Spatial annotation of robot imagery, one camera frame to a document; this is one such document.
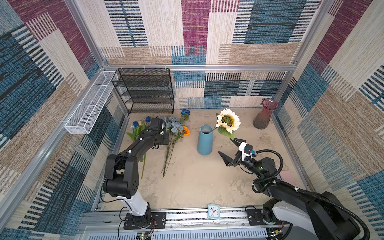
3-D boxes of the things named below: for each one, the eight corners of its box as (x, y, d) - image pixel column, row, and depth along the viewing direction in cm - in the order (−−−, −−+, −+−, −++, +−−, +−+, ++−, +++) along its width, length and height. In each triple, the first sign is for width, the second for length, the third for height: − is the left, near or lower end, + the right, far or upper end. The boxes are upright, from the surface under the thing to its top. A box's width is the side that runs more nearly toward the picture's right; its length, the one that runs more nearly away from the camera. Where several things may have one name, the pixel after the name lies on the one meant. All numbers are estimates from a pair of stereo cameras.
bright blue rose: (180, 120, 116) (179, 115, 111) (182, 113, 120) (182, 108, 116) (187, 121, 115) (187, 116, 110) (189, 114, 119) (189, 109, 115)
